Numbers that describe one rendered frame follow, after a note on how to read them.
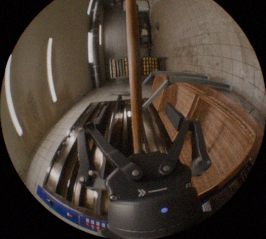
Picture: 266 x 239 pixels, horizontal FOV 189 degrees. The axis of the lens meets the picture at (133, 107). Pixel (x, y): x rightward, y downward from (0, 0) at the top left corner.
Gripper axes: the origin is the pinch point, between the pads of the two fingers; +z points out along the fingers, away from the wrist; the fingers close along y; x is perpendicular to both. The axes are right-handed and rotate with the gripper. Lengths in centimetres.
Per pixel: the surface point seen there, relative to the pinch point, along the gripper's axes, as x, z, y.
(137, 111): -2.1, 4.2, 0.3
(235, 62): 35, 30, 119
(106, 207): -49, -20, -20
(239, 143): -21, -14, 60
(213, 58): 35, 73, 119
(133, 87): 4.1, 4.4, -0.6
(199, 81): 1, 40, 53
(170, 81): -0.4, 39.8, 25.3
